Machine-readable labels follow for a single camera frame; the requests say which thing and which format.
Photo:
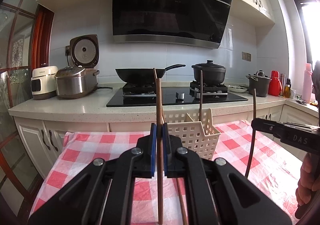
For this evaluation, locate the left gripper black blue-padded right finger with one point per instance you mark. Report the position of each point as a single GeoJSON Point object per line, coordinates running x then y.
{"type": "Point", "coordinates": [216, 192]}

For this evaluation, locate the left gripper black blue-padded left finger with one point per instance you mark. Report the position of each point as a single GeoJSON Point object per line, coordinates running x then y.
{"type": "Point", "coordinates": [102, 193]}

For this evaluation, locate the white perforated utensil basket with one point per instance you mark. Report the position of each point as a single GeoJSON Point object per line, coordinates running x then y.
{"type": "Point", "coordinates": [195, 129]}

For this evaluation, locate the brown wooden chopstick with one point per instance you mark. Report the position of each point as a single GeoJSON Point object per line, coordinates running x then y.
{"type": "Point", "coordinates": [159, 147]}

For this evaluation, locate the person's right hand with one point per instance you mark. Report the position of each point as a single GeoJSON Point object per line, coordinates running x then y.
{"type": "Point", "coordinates": [307, 182]}

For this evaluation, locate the pink bottle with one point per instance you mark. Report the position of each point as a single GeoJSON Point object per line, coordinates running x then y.
{"type": "Point", "coordinates": [307, 83]}

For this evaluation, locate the brown chopstick on cloth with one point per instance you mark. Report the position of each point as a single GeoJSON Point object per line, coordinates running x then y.
{"type": "Point", "coordinates": [183, 213]}

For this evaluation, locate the oil bottle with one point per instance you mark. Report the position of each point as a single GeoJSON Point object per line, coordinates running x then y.
{"type": "Point", "coordinates": [287, 88]}

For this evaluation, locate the red white checkered tablecloth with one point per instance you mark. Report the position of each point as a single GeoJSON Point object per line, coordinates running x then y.
{"type": "Point", "coordinates": [269, 166]}

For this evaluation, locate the red thermos jug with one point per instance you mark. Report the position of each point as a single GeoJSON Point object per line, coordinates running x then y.
{"type": "Point", "coordinates": [275, 86]}

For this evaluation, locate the steel flask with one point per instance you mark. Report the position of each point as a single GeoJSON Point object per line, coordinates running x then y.
{"type": "Point", "coordinates": [282, 81]}

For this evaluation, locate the grey stock pot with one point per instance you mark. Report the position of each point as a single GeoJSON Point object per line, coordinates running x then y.
{"type": "Point", "coordinates": [258, 82]}

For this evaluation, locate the white lower cabinets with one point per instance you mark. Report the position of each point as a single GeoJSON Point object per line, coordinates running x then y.
{"type": "Point", "coordinates": [54, 118]}

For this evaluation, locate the small plate of food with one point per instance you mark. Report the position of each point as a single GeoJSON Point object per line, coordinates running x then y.
{"type": "Point", "coordinates": [237, 89]}

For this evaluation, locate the black glass gas stove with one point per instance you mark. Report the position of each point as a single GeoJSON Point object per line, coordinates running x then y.
{"type": "Point", "coordinates": [131, 95]}

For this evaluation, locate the black lidded pot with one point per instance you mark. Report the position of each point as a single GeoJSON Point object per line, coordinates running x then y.
{"type": "Point", "coordinates": [212, 74]}

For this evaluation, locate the open silver rice cooker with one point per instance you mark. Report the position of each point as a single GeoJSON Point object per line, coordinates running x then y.
{"type": "Point", "coordinates": [80, 77]}

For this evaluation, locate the black wok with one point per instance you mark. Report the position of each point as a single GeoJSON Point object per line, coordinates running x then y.
{"type": "Point", "coordinates": [143, 76]}

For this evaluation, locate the white small appliance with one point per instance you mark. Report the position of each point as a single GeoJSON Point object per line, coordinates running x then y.
{"type": "Point", "coordinates": [43, 82]}

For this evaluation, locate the black range hood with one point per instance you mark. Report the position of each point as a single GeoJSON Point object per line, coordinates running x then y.
{"type": "Point", "coordinates": [199, 23]}

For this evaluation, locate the red framed glass door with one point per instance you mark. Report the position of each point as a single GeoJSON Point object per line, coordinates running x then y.
{"type": "Point", "coordinates": [25, 36]}

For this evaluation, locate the wall switch plate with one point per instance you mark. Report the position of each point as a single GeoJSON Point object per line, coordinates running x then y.
{"type": "Point", "coordinates": [246, 56]}

